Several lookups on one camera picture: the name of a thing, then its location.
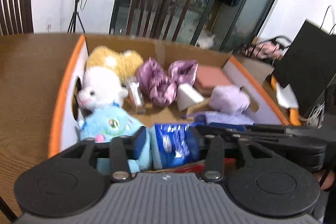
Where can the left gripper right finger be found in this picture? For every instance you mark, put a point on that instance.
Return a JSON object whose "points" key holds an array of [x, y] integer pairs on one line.
{"points": [[210, 148]]}

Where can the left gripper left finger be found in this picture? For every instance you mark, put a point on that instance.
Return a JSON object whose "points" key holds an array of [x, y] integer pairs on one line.
{"points": [[122, 149]]}

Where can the blue plush toy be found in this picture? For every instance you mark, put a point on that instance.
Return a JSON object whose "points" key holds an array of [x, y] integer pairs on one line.
{"points": [[112, 121]]}

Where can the lilac fluffy plush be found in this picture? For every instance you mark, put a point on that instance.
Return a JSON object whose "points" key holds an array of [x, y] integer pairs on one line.
{"points": [[229, 99]]}

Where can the white foam wedge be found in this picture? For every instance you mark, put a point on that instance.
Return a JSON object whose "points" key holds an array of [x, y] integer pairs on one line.
{"points": [[189, 96]]}

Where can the purple satin scrunchie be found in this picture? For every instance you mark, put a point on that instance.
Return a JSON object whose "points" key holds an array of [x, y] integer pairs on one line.
{"points": [[161, 86]]}

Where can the pink sponge block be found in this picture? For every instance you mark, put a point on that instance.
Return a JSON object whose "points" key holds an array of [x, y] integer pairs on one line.
{"points": [[208, 77]]}

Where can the yellow white plush toy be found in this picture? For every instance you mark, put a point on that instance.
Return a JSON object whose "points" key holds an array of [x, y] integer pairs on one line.
{"points": [[105, 75]]}

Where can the person's right hand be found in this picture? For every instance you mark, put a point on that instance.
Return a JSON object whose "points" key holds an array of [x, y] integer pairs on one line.
{"points": [[325, 178]]}

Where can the red orange cardboard box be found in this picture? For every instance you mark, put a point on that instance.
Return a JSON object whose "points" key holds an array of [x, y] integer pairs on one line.
{"points": [[242, 73]]}

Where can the pink patterned bag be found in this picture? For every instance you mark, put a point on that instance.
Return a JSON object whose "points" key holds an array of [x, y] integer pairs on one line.
{"points": [[267, 50]]}

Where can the black light stand tripod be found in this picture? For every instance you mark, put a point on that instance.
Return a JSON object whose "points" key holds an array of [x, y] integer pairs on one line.
{"points": [[75, 16]]}

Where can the dark wooden chair left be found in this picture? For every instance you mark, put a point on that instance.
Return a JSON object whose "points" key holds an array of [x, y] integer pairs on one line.
{"points": [[16, 17]]}

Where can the wooden chair pink cushion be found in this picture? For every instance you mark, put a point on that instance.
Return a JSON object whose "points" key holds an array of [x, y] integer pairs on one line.
{"points": [[156, 19]]}

